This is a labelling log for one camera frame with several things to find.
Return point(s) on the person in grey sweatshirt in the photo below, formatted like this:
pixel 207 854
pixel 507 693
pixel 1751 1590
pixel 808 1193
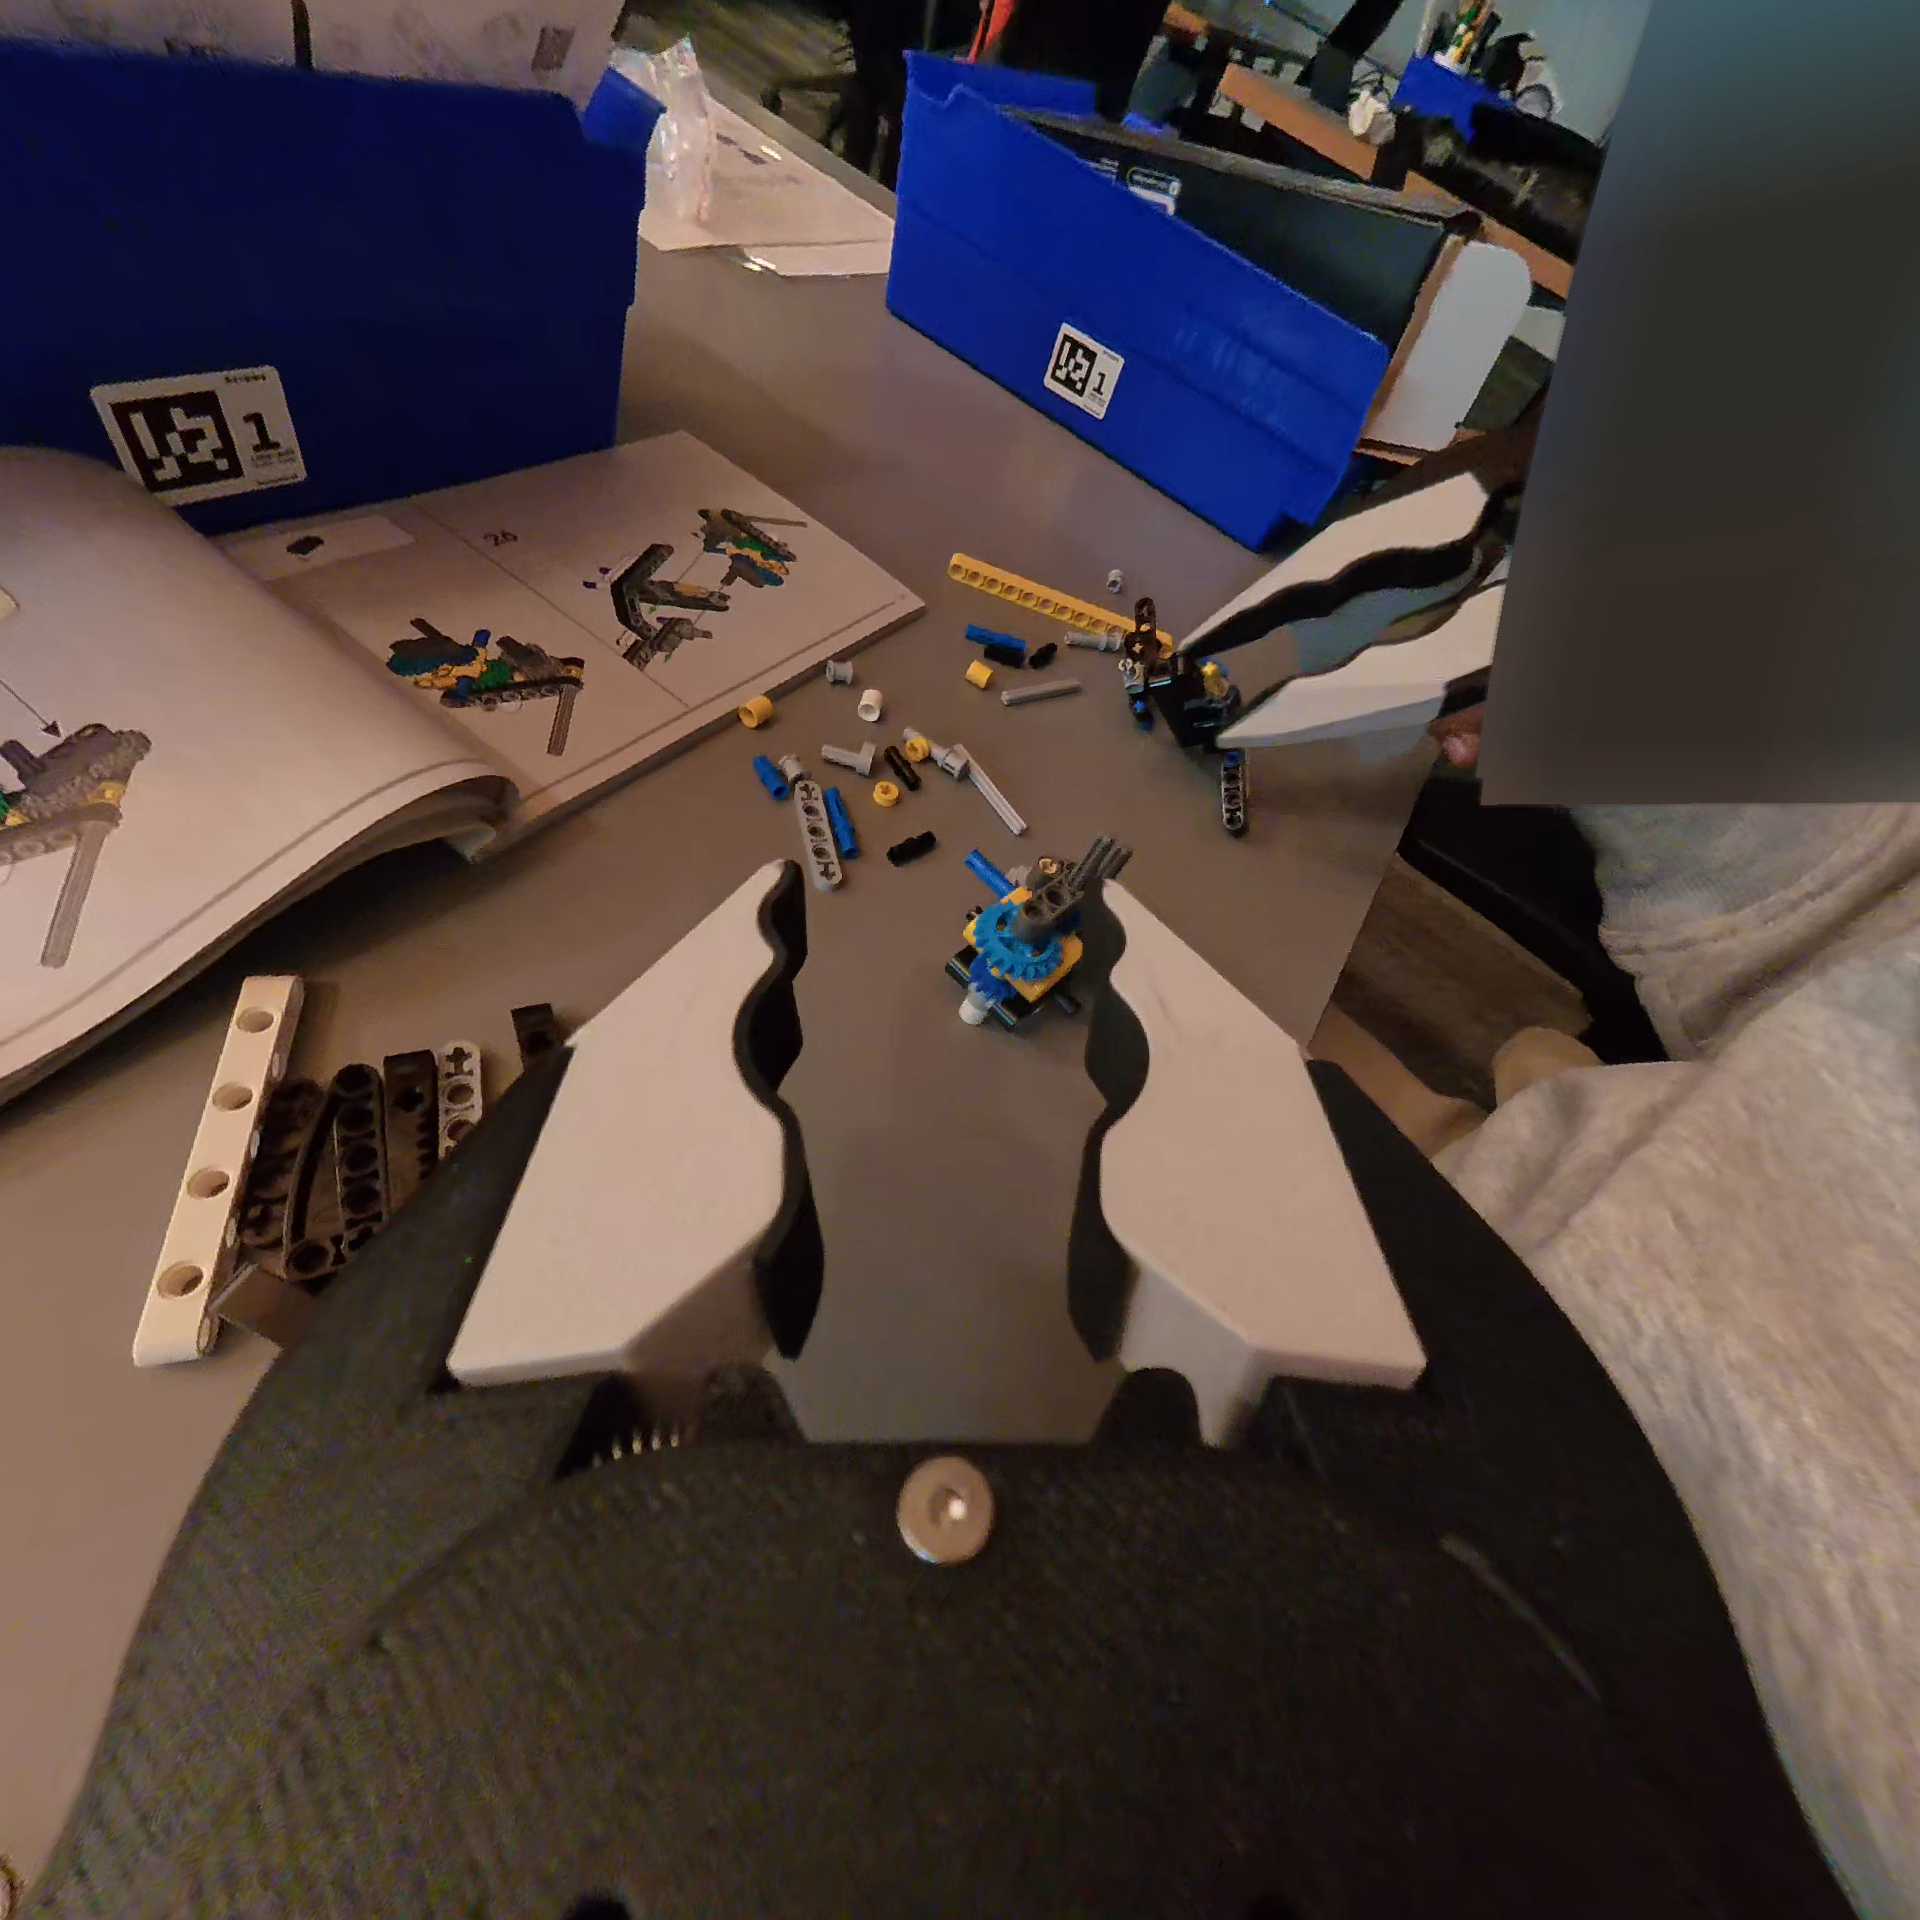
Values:
pixel 1724 1350

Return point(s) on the blue gear lego assembly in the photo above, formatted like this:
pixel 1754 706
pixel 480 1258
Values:
pixel 1019 938

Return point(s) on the short grey lego beam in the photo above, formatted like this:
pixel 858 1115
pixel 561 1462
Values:
pixel 822 833

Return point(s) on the clear plastic bag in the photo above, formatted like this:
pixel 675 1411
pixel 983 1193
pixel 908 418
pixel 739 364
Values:
pixel 681 137

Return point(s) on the long yellow lego beam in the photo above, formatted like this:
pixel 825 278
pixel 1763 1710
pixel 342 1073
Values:
pixel 1036 598

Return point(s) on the short black lego beam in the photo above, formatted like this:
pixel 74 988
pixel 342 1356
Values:
pixel 1235 793

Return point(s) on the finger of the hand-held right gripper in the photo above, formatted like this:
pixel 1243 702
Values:
pixel 1348 557
pixel 1348 706

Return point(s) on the blue plastic bin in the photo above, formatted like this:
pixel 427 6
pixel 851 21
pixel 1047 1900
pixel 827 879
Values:
pixel 375 270
pixel 1050 270

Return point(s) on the background wooden desk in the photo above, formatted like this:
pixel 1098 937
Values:
pixel 1289 114

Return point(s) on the lego instruction booklet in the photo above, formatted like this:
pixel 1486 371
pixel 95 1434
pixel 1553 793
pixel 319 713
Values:
pixel 300 676

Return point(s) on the white cardboard box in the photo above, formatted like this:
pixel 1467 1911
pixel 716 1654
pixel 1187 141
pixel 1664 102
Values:
pixel 434 30

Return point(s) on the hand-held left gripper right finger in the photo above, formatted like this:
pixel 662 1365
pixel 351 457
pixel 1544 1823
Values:
pixel 1243 1215

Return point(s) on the pile of dark lego beams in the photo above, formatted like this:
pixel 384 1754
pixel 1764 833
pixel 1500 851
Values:
pixel 353 1156

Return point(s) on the person's right forearm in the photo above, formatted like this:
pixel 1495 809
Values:
pixel 1769 902

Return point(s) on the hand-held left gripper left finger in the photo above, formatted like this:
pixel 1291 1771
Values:
pixel 628 1171

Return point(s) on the black lego assembly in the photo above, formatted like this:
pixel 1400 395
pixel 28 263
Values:
pixel 1184 715

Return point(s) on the long white lego beam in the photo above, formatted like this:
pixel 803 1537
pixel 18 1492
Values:
pixel 242 1059

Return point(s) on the scattered small lego pieces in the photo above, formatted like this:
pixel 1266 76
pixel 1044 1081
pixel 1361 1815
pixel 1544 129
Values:
pixel 769 773

